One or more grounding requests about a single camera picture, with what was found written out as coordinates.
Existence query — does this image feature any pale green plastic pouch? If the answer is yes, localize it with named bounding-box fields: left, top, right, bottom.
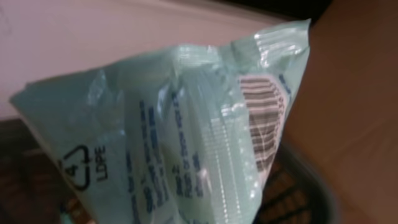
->
left=10, top=20, right=310, bottom=223

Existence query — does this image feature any grey plastic basket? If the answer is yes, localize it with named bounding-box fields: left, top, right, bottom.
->
left=1, top=119, right=338, bottom=224

